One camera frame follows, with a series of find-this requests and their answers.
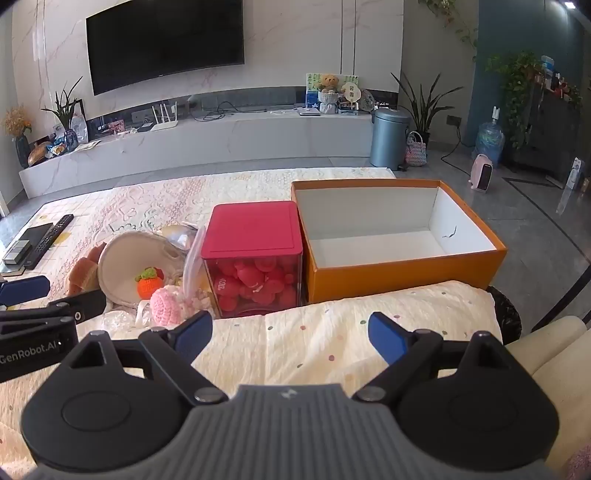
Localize grey soundbar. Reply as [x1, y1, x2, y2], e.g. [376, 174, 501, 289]
[191, 90, 296, 110]

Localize black cables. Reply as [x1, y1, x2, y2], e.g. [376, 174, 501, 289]
[201, 99, 269, 115]

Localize brown plush toy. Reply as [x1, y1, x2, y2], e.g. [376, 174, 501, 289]
[67, 244, 109, 296]

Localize blue grey trash can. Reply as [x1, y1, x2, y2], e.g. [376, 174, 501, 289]
[369, 108, 411, 168]

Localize dark side cabinet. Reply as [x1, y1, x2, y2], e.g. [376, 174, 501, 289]
[512, 83, 585, 183]

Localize round white hand fan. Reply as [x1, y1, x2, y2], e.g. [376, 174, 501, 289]
[342, 83, 363, 112]

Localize pink crocheted toy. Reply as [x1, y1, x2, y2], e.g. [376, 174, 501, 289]
[150, 285, 185, 319]

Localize black remote control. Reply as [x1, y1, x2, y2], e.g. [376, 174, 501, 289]
[23, 213, 75, 270]

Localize hanging green vine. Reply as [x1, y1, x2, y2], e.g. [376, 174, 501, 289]
[418, 0, 478, 61]

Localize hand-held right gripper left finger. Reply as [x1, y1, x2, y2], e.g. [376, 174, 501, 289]
[69, 310, 230, 408]

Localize white wifi router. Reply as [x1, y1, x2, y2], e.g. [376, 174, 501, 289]
[150, 104, 178, 133]

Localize small teddy bear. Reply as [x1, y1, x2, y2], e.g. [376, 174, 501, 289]
[318, 74, 342, 114]

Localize crocheted orange fruit toy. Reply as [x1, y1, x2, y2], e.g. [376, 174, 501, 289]
[135, 267, 165, 296]

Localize cream sofa armrest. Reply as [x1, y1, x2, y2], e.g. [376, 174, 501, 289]
[503, 316, 591, 464]

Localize orange cardboard box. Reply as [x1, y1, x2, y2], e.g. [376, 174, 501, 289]
[291, 179, 508, 304]

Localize beige round cloth pad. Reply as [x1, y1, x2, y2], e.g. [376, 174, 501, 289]
[97, 231, 190, 308]

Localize clear plastic zip bag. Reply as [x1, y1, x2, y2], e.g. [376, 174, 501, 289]
[182, 226, 215, 319]

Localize pink space heater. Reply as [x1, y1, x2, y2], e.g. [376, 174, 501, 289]
[468, 154, 495, 192]

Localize black mesh bin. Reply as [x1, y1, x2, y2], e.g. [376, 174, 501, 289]
[485, 285, 522, 344]

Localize cream dotted blanket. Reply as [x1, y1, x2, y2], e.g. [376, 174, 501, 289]
[0, 279, 504, 464]

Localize black flat television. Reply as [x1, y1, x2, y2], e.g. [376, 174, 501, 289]
[85, 0, 245, 96]

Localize pink lace bedspread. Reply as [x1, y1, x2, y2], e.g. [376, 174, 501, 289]
[0, 167, 398, 333]

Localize blue water jug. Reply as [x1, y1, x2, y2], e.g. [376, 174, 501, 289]
[473, 106, 505, 167]

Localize woven pastel handbag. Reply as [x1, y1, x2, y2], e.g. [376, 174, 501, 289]
[405, 131, 428, 168]

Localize trailing green potted plant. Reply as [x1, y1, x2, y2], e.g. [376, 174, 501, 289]
[485, 51, 546, 148]

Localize green plant in glass vase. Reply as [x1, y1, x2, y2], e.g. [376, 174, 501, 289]
[41, 76, 84, 151]

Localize black picture frame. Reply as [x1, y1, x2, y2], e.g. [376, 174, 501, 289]
[69, 98, 89, 144]

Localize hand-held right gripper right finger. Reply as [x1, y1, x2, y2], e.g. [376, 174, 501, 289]
[358, 311, 509, 402]

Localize pile of red plush toys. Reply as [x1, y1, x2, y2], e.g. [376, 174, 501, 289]
[210, 258, 301, 317]

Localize flat black box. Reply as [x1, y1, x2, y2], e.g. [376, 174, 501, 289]
[14, 222, 54, 259]

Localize long leaf potted plant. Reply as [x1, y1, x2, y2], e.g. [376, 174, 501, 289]
[390, 71, 462, 148]

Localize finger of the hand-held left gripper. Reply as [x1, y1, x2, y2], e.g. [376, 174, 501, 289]
[0, 275, 51, 309]
[44, 288, 108, 324]

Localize green white picture card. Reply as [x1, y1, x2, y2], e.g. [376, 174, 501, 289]
[305, 72, 359, 112]

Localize vase with dried flowers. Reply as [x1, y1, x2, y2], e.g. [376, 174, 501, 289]
[2, 106, 34, 169]

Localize clear box with red lid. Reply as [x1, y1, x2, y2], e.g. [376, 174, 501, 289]
[201, 200, 304, 319]

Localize yellow silver foil bag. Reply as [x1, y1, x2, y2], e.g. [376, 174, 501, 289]
[161, 224, 199, 250]

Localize small silver box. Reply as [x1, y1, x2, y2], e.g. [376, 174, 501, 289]
[2, 240, 33, 265]

